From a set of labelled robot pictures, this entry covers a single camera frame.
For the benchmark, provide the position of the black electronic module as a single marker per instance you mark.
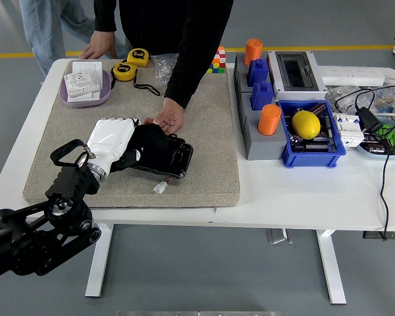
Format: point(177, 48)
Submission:
point(316, 146)

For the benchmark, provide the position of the metal floor plate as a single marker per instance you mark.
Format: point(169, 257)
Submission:
point(278, 237)

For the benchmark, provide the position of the flat white switch plate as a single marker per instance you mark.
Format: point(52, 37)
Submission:
point(85, 67)

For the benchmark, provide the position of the black power adapter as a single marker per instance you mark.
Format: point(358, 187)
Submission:
point(368, 119)

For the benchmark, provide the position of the blue block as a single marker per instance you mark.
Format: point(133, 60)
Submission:
point(262, 95)
point(258, 72)

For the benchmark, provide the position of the person's right hand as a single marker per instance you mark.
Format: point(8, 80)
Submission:
point(100, 44)

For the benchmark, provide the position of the glossy black panel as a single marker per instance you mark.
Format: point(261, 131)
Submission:
point(174, 158)

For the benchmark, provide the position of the clear bag of blue parts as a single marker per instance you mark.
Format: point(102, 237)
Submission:
point(386, 100)

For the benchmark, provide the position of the grey block holder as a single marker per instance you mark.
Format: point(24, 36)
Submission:
point(240, 75)
point(260, 146)

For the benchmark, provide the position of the white table leg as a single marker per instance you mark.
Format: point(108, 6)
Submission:
point(330, 270)
point(98, 270)

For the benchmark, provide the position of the black rag with red mark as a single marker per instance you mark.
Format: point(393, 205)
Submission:
point(149, 141)

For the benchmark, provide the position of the clear bag of metal parts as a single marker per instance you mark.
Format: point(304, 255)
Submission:
point(345, 105)

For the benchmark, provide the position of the colourful puzzle cube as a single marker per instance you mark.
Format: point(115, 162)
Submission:
point(217, 64)

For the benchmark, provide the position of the brown cylinder capacitor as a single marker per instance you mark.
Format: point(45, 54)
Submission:
point(317, 108)

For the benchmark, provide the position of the bystander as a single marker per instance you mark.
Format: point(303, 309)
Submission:
point(42, 33)

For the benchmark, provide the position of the white circuit breaker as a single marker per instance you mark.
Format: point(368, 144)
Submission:
point(347, 131)

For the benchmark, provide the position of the orange cylinder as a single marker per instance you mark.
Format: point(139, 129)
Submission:
point(269, 120)
point(253, 51)

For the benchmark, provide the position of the person's torso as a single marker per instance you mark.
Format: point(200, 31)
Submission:
point(158, 23)

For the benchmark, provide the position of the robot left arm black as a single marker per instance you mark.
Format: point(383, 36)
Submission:
point(26, 243)

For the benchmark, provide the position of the white switch plate with print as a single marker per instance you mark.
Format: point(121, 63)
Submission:
point(85, 96)

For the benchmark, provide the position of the small glass bulb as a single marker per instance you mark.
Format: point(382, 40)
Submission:
point(296, 140)

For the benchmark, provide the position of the white socket module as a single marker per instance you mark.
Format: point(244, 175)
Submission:
point(82, 82)

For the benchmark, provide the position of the blue plastic bin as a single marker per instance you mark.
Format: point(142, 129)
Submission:
point(306, 159)

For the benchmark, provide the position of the light blue dish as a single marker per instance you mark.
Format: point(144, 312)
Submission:
point(382, 156)

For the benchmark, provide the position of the clear plastic bag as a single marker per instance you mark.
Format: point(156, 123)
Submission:
point(161, 69)

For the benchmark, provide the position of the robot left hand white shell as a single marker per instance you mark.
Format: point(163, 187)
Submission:
point(108, 141)

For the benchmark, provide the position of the white power strip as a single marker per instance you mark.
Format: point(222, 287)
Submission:
point(349, 75)

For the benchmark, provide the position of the purple oval tray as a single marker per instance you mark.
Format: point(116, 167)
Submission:
point(103, 95)

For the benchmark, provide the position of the yellow lemon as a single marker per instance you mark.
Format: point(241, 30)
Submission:
point(306, 124)

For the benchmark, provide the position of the person's left hand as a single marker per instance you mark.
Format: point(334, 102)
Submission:
point(171, 115)

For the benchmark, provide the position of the black relay module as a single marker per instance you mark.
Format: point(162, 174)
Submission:
point(377, 146)

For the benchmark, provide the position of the grey electrical enclosure box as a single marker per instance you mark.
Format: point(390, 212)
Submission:
point(296, 70)

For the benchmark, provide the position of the grey-brown mat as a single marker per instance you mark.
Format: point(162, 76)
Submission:
point(200, 148)

